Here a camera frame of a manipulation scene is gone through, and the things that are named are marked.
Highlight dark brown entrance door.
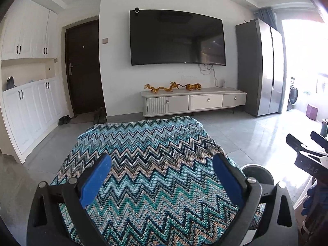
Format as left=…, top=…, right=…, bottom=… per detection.
left=61, top=19, right=107, bottom=116

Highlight person's right hand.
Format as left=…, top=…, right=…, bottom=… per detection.
left=301, top=182, right=318, bottom=217

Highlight grey steel refrigerator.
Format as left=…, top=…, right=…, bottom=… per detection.
left=235, top=18, right=285, bottom=118

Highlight golden dragon figurine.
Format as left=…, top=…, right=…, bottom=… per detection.
left=143, top=81, right=181, bottom=93

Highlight washing machine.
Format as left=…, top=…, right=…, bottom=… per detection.
left=287, top=76, right=299, bottom=111

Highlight wall-mounted black television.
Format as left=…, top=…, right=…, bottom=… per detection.
left=129, top=9, right=226, bottom=66

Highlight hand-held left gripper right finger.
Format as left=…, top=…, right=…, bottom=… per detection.
left=213, top=154, right=298, bottom=246

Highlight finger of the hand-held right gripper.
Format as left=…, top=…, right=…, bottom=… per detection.
left=286, top=134, right=309, bottom=152
left=311, top=131, right=328, bottom=149

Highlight brown doormat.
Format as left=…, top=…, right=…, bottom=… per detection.
left=70, top=113, right=96, bottom=124

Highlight zigzag knitted blanket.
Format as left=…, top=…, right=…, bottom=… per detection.
left=50, top=116, right=264, bottom=246

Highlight television cables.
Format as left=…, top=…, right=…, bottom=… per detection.
left=198, top=64, right=223, bottom=88

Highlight purple stool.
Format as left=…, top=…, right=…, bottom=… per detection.
left=306, top=104, right=319, bottom=120

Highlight white television stand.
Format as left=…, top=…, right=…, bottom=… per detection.
left=140, top=87, right=247, bottom=118

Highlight dark grey shoes pair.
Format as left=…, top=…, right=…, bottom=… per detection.
left=93, top=107, right=107, bottom=125

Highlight blue grey curtain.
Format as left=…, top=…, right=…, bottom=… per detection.
left=257, top=8, right=277, bottom=34

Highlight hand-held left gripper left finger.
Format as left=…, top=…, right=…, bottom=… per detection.
left=27, top=153, right=112, bottom=246

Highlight white built-in cabinet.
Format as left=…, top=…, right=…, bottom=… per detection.
left=0, top=0, right=68, bottom=163

